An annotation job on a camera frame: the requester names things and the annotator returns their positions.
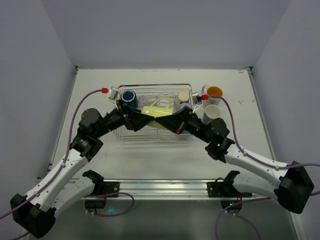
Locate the floral white mug orange inside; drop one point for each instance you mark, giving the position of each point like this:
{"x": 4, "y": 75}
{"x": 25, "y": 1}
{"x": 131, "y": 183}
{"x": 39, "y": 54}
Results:
{"x": 214, "y": 93}

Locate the steel wire dish rack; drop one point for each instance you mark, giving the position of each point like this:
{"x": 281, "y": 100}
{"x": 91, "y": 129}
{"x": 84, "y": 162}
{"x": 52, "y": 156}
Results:
{"x": 154, "y": 132}

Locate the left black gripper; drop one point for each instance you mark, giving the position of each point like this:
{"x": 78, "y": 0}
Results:
{"x": 127, "y": 117}

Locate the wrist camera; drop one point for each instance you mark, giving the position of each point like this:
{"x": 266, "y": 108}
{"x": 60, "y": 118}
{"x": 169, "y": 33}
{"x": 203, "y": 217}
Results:
{"x": 113, "y": 95}
{"x": 198, "y": 100}

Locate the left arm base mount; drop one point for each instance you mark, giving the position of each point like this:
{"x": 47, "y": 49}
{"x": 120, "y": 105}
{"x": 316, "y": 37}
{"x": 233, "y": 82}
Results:
{"x": 97, "y": 199}

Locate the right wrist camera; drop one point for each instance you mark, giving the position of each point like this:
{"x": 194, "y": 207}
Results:
{"x": 198, "y": 100}

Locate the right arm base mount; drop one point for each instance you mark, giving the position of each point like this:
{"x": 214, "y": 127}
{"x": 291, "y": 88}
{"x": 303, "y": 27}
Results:
{"x": 223, "y": 188}

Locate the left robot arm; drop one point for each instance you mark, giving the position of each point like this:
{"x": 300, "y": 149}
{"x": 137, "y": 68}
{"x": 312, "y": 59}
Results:
{"x": 34, "y": 211}

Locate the speckled beige small cup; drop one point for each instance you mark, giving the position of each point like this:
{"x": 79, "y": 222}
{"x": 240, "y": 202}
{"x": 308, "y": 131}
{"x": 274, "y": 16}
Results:
{"x": 151, "y": 103}

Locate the aluminium mounting rail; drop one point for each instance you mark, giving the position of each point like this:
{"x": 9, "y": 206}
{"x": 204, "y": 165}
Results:
{"x": 194, "y": 189}

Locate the lavender plastic tumbler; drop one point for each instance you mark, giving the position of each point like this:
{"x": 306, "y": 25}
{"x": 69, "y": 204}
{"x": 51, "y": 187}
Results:
{"x": 183, "y": 105}

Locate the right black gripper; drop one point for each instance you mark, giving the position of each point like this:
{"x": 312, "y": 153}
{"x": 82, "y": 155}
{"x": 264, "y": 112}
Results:
{"x": 184, "y": 120}

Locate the dark blue glossy mug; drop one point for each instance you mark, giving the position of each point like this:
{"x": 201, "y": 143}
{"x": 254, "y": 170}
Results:
{"x": 129, "y": 97}

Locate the cream and brown cup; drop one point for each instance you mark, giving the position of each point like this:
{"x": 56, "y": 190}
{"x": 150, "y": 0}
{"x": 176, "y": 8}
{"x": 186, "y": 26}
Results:
{"x": 181, "y": 97}

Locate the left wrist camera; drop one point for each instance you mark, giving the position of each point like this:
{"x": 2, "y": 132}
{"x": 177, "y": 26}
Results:
{"x": 113, "y": 95}

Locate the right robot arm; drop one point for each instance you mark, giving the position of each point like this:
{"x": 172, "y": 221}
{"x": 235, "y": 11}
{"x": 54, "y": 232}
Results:
{"x": 289, "y": 184}

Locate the yellow-green ceramic mug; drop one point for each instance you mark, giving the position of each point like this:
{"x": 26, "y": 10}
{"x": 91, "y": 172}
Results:
{"x": 161, "y": 109}

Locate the small clear glass cup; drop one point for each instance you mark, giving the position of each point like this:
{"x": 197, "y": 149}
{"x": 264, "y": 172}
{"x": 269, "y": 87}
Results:
{"x": 143, "y": 100}

